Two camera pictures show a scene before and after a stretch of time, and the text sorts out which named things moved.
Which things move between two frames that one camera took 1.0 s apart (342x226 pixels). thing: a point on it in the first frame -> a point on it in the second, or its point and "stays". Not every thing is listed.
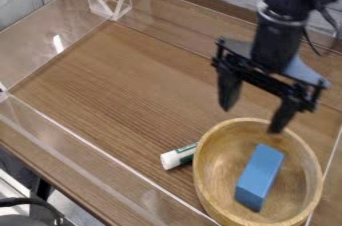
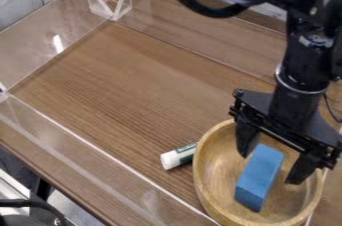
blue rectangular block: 259,176 stays
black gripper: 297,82 -> 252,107
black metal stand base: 42,216 stays
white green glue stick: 179,157 stays
